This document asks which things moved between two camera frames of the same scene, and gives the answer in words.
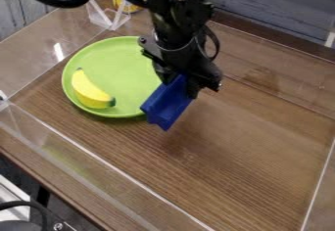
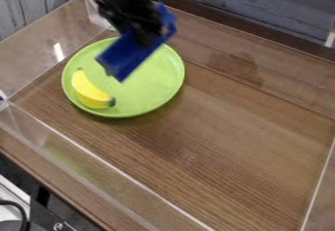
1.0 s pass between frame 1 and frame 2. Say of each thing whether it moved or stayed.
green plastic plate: stayed
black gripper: moved
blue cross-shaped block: moved
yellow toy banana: stayed
